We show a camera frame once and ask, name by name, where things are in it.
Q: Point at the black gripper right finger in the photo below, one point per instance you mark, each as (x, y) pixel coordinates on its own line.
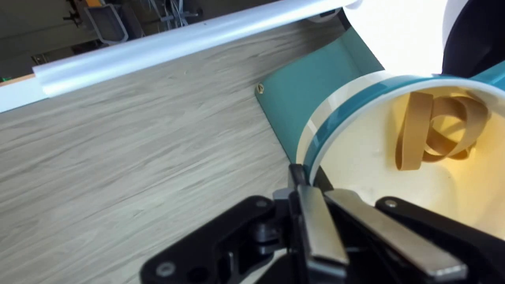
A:
(388, 238)

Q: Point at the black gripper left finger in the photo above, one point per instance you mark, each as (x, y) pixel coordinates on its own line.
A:
(316, 227)

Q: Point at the cream bowl with teal stripe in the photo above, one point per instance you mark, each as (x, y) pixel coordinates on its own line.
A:
(368, 159)

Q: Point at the tan band loop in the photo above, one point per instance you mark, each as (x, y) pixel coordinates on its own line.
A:
(473, 113)
(410, 137)

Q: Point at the black office chair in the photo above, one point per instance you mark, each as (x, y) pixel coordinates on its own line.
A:
(104, 26)

